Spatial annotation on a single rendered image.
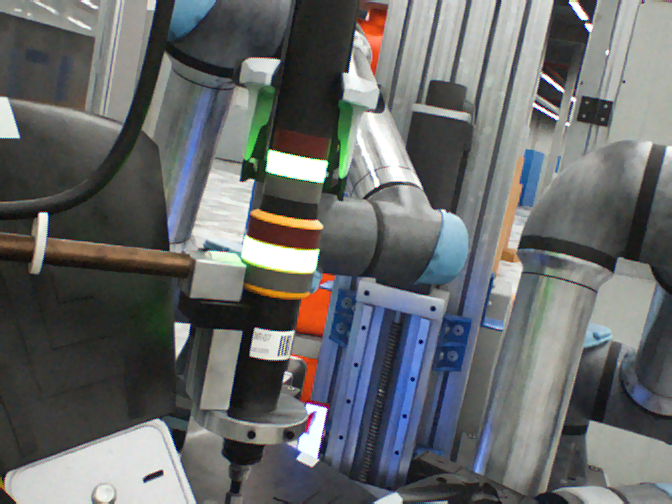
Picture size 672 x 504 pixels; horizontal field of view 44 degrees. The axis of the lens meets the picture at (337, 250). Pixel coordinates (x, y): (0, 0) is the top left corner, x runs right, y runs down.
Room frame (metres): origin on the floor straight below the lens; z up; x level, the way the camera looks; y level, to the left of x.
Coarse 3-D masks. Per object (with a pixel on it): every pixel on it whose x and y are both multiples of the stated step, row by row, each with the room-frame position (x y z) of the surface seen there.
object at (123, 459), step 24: (120, 432) 0.44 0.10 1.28; (144, 432) 0.45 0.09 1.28; (168, 432) 0.45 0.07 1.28; (72, 456) 0.43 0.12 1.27; (96, 456) 0.43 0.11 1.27; (120, 456) 0.44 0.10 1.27; (144, 456) 0.44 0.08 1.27; (168, 456) 0.44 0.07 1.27; (24, 480) 0.41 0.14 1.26; (48, 480) 0.42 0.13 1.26; (72, 480) 0.42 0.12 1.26; (96, 480) 0.42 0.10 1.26; (120, 480) 0.43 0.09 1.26; (168, 480) 0.44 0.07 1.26
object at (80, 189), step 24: (168, 0) 0.44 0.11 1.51; (168, 24) 0.44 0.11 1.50; (144, 72) 0.43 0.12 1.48; (144, 96) 0.43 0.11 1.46; (144, 120) 0.44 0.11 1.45; (120, 144) 0.43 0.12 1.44; (120, 168) 0.43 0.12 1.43; (72, 192) 0.42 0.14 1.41; (96, 192) 0.43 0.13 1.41; (0, 216) 0.41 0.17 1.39; (24, 216) 0.41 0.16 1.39
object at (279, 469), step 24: (192, 432) 0.69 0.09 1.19; (192, 456) 0.64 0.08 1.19; (216, 456) 0.65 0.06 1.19; (264, 456) 0.68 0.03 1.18; (288, 456) 0.70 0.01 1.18; (192, 480) 0.60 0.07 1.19; (216, 480) 0.61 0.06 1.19; (264, 480) 0.63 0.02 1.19; (288, 480) 0.64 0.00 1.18; (312, 480) 0.66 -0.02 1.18; (336, 480) 0.70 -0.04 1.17
